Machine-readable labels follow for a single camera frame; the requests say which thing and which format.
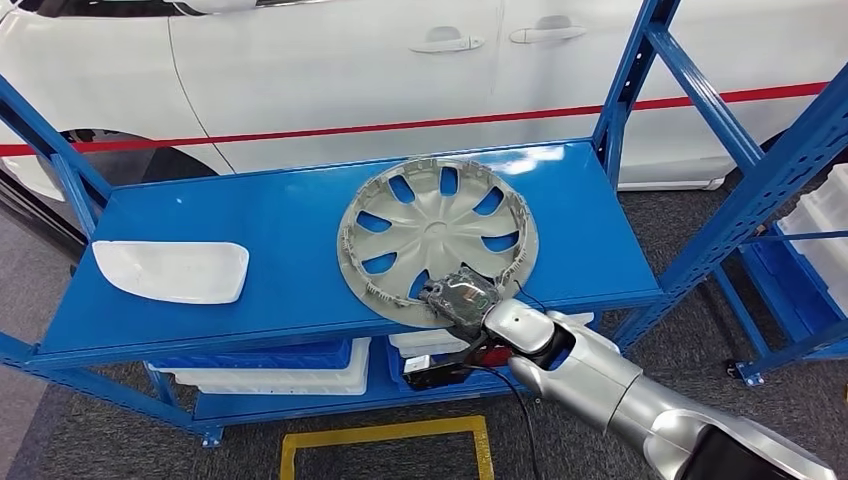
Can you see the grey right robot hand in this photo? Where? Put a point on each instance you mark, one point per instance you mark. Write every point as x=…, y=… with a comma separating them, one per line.
x=460, y=301

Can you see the grey plastic wheel hubcap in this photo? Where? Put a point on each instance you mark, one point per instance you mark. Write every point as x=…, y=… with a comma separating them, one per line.
x=430, y=232

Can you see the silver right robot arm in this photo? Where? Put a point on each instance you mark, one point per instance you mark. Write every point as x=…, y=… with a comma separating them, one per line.
x=596, y=384

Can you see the red part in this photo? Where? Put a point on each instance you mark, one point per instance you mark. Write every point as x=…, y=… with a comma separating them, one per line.
x=497, y=358

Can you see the blue metal shelf rack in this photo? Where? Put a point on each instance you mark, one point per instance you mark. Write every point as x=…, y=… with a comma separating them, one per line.
x=278, y=265
x=748, y=331

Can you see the white mirror cover part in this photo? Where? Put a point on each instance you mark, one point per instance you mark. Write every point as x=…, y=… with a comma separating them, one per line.
x=172, y=272

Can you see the blue plastic crate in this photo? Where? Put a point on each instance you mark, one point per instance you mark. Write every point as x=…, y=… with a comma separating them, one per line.
x=788, y=291
x=397, y=371

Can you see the yellow floor tape square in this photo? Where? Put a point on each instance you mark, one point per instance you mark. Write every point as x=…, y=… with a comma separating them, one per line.
x=384, y=432

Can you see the white car with red stripe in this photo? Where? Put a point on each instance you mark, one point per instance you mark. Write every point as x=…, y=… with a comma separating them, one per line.
x=331, y=79

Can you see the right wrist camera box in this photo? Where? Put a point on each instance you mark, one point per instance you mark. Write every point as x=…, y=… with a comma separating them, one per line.
x=434, y=374

